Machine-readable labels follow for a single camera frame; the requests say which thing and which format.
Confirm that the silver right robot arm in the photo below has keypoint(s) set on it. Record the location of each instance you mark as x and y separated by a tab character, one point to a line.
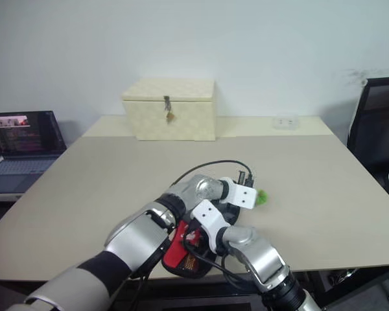
262	256

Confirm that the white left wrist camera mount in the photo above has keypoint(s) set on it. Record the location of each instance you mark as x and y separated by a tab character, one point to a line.
243	194

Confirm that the dark side desk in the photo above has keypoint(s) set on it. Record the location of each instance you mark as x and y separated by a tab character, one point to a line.
3	197

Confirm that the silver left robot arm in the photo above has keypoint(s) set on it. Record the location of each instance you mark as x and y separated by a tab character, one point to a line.
139	239

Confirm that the black table frame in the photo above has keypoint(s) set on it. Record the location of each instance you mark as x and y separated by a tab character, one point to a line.
181	288

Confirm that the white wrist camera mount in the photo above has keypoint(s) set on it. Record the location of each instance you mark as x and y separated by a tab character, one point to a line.
243	194
207	214

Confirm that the white power socket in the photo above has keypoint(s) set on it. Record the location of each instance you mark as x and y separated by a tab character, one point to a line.
285	123

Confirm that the metal box hasp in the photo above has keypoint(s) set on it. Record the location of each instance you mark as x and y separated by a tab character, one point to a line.
167	103

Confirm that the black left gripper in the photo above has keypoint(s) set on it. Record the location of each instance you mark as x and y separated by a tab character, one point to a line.
242	177

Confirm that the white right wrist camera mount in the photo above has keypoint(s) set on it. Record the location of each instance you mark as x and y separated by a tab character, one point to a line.
207	214

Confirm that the black office chair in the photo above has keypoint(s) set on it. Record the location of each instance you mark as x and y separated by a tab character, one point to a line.
376	129

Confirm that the cream woven storage box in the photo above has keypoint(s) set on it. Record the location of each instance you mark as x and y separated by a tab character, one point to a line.
172	126

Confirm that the open laptop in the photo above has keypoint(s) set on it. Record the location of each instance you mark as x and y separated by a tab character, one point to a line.
26	139

